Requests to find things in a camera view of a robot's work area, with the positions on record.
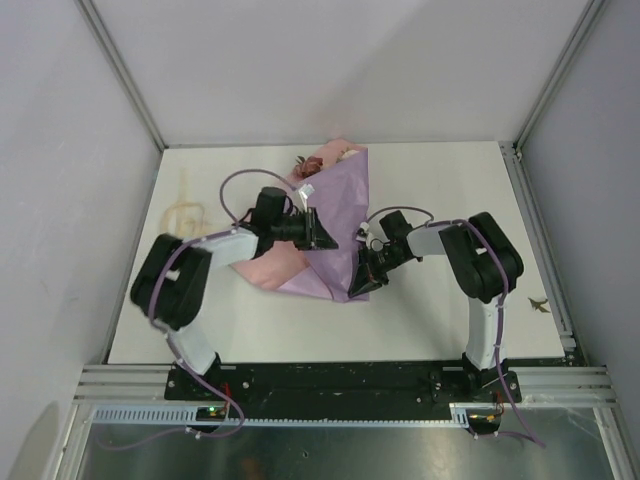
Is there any dark pink rose stem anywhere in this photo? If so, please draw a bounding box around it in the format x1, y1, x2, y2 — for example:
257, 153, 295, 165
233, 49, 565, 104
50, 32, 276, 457
292, 156, 324, 181

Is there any small dry leaf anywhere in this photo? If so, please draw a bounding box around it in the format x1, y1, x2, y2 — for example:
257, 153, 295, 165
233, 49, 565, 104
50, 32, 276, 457
528, 297, 551, 314

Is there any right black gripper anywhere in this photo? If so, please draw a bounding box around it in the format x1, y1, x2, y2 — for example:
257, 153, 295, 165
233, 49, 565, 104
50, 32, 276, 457
349, 246, 408, 299

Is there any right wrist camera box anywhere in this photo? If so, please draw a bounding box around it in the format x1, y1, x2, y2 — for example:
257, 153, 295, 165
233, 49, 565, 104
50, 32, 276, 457
355, 222, 384, 251

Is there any pink wrapping paper sheet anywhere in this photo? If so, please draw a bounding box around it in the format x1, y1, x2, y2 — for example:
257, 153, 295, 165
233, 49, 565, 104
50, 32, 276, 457
232, 139, 369, 303

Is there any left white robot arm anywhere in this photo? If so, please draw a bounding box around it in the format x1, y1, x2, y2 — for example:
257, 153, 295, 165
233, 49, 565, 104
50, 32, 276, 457
130, 187, 338, 400

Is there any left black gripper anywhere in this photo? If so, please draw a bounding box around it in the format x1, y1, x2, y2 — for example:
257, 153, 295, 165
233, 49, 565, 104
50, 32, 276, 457
270, 206, 337, 251

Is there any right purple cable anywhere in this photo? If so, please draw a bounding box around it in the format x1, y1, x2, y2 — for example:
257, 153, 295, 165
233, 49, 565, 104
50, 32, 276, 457
360, 205, 547, 449

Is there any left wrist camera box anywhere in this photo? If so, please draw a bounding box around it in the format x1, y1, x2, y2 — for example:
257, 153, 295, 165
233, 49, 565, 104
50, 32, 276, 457
296, 183, 315, 211

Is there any aluminium frame rail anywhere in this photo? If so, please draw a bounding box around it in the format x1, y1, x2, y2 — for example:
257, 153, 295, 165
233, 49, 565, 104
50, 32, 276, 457
74, 365, 171, 404

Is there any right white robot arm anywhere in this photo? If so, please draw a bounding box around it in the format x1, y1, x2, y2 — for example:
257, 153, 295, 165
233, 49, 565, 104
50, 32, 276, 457
348, 207, 524, 401

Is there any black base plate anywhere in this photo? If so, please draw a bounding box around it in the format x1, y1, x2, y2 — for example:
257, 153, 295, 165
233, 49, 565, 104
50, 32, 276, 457
164, 360, 522, 422

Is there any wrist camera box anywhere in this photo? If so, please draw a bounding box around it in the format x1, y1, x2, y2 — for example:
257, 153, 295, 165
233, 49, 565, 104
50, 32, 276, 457
355, 222, 384, 251
296, 183, 315, 211

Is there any cream ribbon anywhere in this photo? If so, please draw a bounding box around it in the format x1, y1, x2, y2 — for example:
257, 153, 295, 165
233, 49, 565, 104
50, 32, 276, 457
159, 168, 206, 238

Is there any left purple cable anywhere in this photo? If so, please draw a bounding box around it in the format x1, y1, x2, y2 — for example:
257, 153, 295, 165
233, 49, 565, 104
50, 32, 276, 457
94, 169, 301, 451

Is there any purple cable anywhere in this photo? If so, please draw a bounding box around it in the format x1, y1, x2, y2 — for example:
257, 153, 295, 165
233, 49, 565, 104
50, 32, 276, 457
360, 205, 547, 449
94, 169, 301, 451

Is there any light pink rose stem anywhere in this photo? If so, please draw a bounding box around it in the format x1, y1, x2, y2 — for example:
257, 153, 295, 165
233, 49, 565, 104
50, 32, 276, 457
336, 148, 359, 163

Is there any white cable duct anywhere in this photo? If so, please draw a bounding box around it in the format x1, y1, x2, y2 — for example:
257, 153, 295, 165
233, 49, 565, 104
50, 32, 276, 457
93, 405, 469, 428

